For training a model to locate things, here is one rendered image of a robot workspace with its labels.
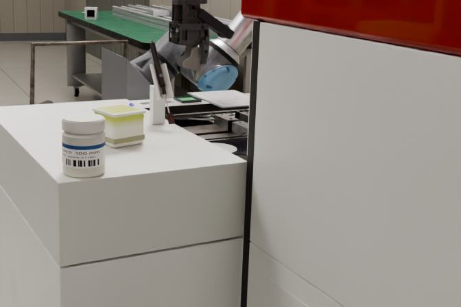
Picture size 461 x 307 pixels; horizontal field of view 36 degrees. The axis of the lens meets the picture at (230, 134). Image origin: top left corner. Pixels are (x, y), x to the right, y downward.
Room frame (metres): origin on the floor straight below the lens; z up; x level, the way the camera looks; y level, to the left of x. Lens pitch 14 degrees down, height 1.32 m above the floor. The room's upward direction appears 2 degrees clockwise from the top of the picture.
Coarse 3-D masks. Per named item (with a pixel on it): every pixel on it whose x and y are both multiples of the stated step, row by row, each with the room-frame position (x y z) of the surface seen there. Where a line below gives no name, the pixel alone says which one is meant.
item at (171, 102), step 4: (136, 100) 1.82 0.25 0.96; (140, 100) 1.82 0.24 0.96; (144, 100) 1.82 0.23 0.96; (148, 100) 1.82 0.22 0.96; (168, 100) 1.83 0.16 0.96; (172, 100) 1.83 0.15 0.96; (140, 104) 1.76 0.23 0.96; (144, 104) 1.79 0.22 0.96; (148, 104) 1.79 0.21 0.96; (168, 104) 1.78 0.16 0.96; (172, 104) 1.78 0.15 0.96; (176, 104) 1.78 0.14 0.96; (180, 104) 1.79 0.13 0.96; (184, 104) 1.79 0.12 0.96; (188, 104) 1.79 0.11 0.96; (192, 104) 1.79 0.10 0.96; (196, 104) 1.80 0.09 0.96
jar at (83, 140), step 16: (64, 128) 1.13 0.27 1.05; (80, 128) 1.12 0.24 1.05; (96, 128) 1.13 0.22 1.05; (64, 144) 1.13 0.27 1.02; (80, 144) 1.12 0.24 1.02; (96, 144) 1.13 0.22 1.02; (64, 160) 1.13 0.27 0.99; (80, 160) 1.12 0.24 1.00; (96, 160) 1.13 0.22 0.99; (80, 176) 1.12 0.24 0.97; (96, 176) 1.13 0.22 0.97
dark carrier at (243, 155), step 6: (234, 138) 1.69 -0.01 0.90; (240, 138) 1.69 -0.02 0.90; (246, 138) 1.69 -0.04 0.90; (228, 144) 1.63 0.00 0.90; (234, 144) 1.63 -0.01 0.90; (240, 144) 1.64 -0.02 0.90; (246, 144) 1.64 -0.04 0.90; (240, 150) 1.58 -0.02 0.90; (246, 150) 1.58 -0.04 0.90; (240, 156) 1.53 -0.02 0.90; (246, 156) 1.53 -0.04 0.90
